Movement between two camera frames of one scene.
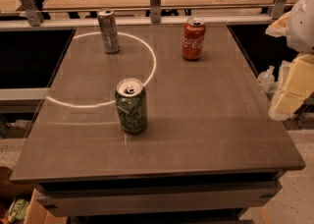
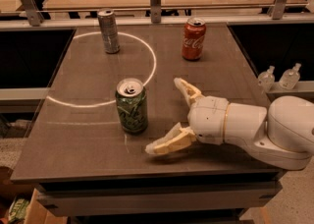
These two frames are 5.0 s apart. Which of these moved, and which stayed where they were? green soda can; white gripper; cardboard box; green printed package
Moved: white gripper
Stayed: cardboard box; green soda can; green printed package
